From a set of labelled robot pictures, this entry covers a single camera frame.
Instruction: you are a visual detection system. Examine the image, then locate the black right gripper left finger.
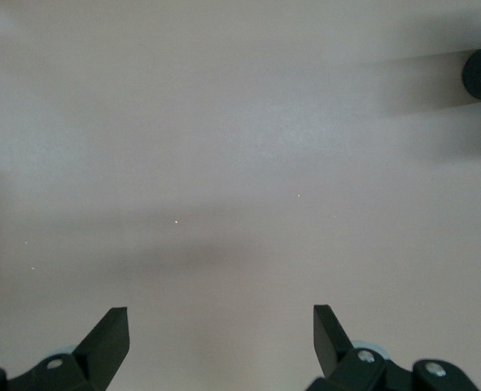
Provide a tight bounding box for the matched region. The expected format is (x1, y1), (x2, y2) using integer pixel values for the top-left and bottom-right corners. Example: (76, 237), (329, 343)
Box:
(0, 305), (131, 391)

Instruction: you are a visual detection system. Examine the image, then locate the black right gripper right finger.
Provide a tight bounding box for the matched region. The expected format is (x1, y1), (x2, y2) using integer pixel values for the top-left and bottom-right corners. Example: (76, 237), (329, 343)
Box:
(304, 303), (481, 391)

